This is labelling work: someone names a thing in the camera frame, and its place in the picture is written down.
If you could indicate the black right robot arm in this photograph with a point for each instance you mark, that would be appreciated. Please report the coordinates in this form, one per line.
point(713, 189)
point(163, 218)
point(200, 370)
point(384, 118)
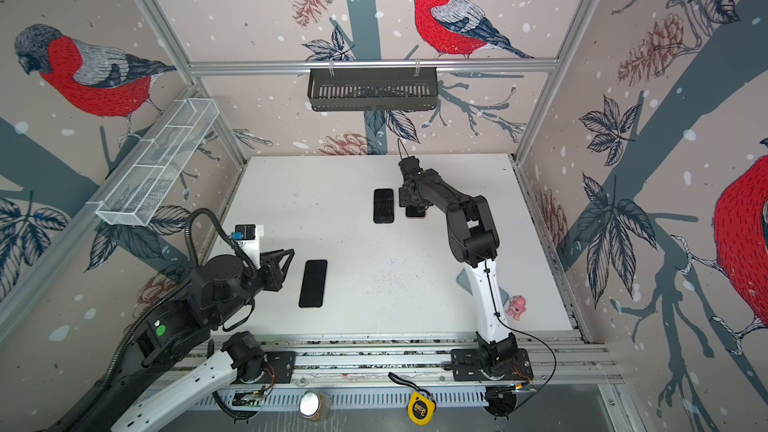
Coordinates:
point(474, 242)

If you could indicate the black phone horizontal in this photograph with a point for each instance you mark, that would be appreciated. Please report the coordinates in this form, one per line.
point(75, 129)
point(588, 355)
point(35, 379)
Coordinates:
point(415, 211)

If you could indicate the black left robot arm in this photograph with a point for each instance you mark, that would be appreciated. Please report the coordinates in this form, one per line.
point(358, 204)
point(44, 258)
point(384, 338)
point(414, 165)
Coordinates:
point(173, 327)

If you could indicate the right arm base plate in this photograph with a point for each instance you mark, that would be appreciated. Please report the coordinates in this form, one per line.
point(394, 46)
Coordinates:
point(465, 366)

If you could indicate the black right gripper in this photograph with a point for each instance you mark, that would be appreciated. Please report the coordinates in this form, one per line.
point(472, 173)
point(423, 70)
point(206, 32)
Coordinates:
point(405, 195)

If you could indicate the pink toy figure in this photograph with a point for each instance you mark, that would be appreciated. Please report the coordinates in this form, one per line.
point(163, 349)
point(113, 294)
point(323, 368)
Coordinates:
point(516, 307)

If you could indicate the white wire basket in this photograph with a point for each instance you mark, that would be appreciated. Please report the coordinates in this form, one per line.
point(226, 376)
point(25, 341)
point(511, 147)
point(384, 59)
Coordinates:
point(141, 190)

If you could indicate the black phone diagonal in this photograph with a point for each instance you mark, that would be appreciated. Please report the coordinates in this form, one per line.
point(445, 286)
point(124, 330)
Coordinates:
point(383, 206)

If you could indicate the black phone upright left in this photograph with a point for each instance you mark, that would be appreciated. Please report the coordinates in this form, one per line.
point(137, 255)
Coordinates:
point(313, 284)

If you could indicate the black wire basket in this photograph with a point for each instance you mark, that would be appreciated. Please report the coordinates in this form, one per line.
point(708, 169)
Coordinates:
point(373, 89)

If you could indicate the yellow tape measure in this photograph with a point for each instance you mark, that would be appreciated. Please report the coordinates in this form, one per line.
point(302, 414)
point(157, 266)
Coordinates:
point(421, 406)

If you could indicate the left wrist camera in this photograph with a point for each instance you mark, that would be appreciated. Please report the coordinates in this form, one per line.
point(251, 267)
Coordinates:
point(248, 237)

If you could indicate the light blue phone case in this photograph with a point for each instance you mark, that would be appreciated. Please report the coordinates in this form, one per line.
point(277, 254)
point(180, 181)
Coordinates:
point(464, 282)

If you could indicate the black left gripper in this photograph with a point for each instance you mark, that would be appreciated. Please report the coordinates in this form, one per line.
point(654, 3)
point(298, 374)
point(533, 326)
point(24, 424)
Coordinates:
point(273, 267)

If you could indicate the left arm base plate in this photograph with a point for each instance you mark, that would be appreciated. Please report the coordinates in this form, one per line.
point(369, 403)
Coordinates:
point(271, 367)

